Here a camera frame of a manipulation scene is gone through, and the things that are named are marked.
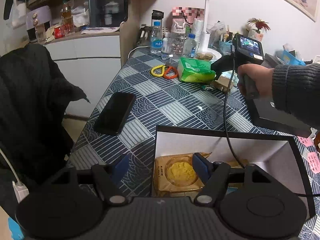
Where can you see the white power charger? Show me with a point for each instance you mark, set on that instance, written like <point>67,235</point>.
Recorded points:
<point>20,192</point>

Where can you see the white base cabinet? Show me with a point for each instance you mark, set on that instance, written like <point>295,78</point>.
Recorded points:
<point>85,55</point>

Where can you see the small green snack packet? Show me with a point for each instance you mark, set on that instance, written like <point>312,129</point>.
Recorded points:
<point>208,87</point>

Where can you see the blue plastic basket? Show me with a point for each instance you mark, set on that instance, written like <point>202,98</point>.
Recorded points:
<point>225,48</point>

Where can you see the black fleece garment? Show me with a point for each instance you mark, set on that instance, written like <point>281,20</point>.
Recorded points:
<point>32,100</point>

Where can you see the red artificial flower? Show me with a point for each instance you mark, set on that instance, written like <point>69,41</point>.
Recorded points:
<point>258,25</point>

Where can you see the blue patterned desktop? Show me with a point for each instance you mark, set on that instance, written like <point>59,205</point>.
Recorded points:
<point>175,105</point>

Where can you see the black smartphone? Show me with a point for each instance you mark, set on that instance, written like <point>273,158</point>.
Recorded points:
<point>114,113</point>

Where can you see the yellow pastry packet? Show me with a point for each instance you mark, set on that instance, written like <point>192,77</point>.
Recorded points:
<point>175,175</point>
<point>237,163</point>

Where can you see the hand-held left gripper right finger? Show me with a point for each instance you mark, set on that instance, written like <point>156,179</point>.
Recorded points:
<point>201,167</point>

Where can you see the orange carabiner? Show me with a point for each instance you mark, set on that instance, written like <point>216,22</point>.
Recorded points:
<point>171,76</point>

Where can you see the small white bottle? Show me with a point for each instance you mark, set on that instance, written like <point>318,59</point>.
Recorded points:
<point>166,43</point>

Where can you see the black lid sports bottle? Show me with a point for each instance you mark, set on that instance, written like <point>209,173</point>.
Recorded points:
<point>157,16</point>

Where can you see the purple kitchen appliance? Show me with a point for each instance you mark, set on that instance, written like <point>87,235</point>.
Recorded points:
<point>37,20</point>

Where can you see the red tin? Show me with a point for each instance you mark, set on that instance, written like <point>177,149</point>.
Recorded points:
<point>58,32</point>

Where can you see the pink checked gift bag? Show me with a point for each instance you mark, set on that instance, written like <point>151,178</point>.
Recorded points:
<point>182,13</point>

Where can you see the brown snack packet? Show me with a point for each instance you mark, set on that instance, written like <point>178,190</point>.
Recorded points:
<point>222,84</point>

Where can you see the small pink paper note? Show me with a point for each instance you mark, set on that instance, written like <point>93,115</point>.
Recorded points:
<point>305,141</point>

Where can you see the person's right hand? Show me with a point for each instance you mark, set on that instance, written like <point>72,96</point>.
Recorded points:
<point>258,80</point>

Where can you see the green tissue pack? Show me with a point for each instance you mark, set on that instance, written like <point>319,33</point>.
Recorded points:
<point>195,70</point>

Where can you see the clear printed drinking bottle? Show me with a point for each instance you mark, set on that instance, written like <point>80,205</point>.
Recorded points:
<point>177,41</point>

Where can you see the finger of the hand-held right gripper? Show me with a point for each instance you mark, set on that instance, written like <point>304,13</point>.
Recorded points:
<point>217,68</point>

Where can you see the blue cap water bottle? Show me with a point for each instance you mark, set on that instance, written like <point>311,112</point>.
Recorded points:
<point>189,46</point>

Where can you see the white desk lamp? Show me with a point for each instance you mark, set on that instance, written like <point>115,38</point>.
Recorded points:
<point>207,5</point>

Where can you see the grey water purifier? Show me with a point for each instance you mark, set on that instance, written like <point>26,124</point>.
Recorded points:
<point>107,10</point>

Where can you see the yellow carabiner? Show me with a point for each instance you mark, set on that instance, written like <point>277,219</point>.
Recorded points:
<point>158,71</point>

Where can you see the amber glass bottle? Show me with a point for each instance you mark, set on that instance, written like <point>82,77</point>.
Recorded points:
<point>67,17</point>

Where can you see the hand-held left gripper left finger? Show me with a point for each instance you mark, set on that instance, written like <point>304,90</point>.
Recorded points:
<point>120,167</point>

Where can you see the white plastic bag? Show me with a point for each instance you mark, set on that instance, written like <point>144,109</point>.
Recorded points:
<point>80,17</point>

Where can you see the blue cardboard box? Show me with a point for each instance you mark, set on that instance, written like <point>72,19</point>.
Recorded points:
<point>292,58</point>

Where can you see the large pink paper note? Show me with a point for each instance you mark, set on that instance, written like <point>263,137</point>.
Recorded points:
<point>314,162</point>

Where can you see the blue label water bottle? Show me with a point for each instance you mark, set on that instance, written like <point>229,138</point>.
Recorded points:
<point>156,41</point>

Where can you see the black gift box lid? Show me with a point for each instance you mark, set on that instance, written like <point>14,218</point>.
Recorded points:
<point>270,115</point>

